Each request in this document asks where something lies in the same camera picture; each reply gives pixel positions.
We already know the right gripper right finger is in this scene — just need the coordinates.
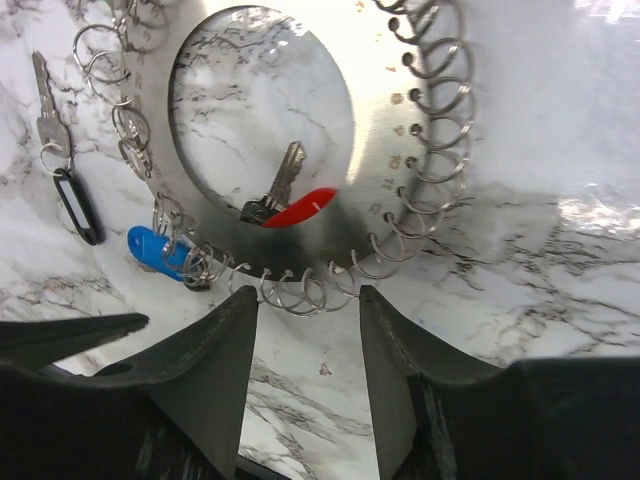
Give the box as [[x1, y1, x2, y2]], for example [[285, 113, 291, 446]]
[[359, 285, 639, 479]]

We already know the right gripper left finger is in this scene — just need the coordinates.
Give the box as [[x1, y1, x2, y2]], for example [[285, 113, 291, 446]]
[[1, 287, 258, 479]]

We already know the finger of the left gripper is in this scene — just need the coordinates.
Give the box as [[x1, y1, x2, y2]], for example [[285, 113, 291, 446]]
[[1, 313, 149, 363]]

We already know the round metal keyring disc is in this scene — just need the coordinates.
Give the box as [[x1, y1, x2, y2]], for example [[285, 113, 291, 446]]
[[72, 1, 476, 317]]

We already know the key with blue tag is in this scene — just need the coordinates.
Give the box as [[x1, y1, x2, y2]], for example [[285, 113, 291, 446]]
[[127, 226, 211, 292]]

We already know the key with black tag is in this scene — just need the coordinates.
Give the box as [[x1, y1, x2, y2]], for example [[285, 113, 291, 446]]
[[31, 51, 104, 246]]

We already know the key with red tag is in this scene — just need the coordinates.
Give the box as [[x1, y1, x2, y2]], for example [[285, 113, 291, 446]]
[[240, 141, 337, 228]]

